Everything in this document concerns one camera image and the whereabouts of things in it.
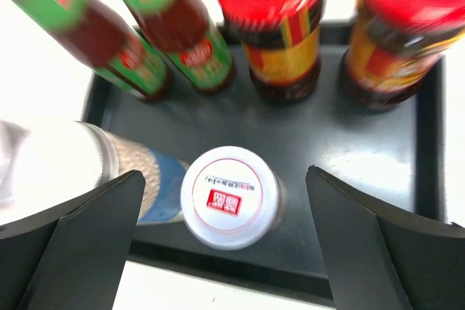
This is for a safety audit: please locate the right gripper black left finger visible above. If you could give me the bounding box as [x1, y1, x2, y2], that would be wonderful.
[1, 171, 145, 309]

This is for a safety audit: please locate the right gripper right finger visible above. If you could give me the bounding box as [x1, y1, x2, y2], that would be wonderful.
[306, 166, 464, 309]

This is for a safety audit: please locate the tall silver-capped white bottle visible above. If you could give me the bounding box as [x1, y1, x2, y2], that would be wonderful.
[1, 121, 189, 225]

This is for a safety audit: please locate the grey-lid jar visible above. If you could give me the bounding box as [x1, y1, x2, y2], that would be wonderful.
[180, 146, 288, 250]

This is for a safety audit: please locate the red-lid dark sauce jar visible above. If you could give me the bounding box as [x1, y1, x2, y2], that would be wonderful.
[340, 0, 464, 110]

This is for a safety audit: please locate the green-label sauce bottle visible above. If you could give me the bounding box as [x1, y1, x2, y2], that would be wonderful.
[123, 0, 234, 93]

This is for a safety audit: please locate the red-label sauce bottle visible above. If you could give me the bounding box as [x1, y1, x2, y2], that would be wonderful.
[12, 0, 171, 102]

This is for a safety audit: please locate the black plastic tray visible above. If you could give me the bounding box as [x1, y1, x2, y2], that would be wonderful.
[83, 22, 445, 306]

